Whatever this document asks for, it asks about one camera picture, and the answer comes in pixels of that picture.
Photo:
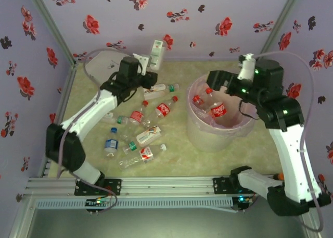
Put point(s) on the clear bottle green cap white label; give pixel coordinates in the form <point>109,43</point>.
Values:
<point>161,88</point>

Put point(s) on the clear bottle orange red cap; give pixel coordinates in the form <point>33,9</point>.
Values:
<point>197,100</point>

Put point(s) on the large clear bottle red label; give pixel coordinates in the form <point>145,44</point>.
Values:
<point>218,110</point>

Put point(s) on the cola bottle red cap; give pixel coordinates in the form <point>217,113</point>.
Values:
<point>163,110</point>

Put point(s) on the white box blue orange print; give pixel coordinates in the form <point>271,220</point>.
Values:
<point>148,136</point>

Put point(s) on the crushed clear plastic bottle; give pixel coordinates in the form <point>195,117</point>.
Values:
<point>127,133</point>

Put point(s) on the white plastic bin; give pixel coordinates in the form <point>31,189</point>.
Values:
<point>208,139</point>

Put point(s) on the small clear bottle green label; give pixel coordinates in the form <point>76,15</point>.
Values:
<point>132,146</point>

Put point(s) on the clear bottle white cap red label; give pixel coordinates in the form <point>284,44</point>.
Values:
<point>146,153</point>

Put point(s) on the clear bottle blue cap blue label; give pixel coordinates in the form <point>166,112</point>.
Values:
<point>111,144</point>

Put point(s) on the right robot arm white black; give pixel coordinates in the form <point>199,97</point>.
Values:
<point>291,154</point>

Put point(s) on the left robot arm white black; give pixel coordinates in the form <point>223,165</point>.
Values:
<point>86,113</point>

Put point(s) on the white plastic storage box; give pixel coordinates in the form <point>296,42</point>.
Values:
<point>104,63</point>

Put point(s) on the brown bottle orange cap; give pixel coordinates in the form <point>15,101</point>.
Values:
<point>280,176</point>

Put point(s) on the right circuit board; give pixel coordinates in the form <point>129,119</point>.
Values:
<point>243,200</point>

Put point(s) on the circuit board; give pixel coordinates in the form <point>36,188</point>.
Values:
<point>243,200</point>
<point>97,202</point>

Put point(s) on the left circuit board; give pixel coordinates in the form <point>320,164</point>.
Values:
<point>97,202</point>

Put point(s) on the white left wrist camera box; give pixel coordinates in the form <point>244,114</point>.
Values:
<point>143,63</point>

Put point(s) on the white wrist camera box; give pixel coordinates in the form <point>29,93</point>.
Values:
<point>143,63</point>
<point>247,68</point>

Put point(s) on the back aluminium frame rail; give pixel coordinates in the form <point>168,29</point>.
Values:
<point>208,60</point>

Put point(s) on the aluminium frame rail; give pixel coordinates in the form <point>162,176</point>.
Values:
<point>208,60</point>
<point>166,187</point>

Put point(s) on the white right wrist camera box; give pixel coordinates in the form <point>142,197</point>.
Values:
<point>247,68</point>

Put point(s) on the left aluminium side rail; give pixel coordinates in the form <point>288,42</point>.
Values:
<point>69,77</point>

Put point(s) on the right aluminium frame post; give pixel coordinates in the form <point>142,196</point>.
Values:
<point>281,19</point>

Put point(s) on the aluminium frame post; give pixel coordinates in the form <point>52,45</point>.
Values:
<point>49,19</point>
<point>281,19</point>

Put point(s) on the left aluminium frame post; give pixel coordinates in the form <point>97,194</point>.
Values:
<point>49,19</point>

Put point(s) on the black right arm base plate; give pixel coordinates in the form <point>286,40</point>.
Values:
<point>219,186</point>

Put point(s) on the front aluminium frame rail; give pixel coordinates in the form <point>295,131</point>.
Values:
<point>166,187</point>

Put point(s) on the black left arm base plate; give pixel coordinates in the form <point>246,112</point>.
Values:
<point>115,187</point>

